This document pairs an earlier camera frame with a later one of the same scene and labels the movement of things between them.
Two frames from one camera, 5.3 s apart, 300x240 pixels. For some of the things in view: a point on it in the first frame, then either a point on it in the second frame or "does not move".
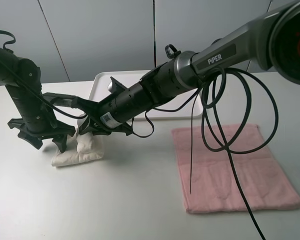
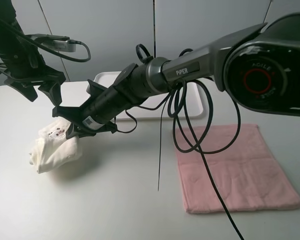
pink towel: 215,188 does not move
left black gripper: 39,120 -> 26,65
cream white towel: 81,148 -> 51,147
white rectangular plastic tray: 190,109 does not move
